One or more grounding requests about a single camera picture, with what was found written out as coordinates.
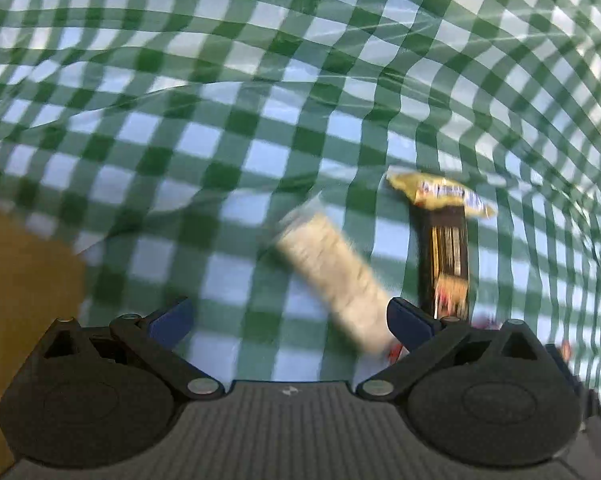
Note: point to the green checked blanket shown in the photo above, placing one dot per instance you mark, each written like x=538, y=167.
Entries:
x=280, y=85

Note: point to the brown cardboard box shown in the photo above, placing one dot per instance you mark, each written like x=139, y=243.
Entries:
x=20, y=285

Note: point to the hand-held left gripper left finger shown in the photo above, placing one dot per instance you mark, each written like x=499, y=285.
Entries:
x=173, y=322

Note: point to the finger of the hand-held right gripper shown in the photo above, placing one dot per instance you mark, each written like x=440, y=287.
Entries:
x=563, y=365

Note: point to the dark brown chocolate bar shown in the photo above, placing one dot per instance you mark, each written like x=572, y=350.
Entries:
x=443, y=255

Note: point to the beige nougat bar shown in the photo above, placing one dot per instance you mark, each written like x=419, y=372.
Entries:
x=330, y=270

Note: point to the gold snack packet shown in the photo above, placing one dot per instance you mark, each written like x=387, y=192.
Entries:
x=438, y=194

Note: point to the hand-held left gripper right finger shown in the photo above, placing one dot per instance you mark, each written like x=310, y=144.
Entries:
x=408, y=325

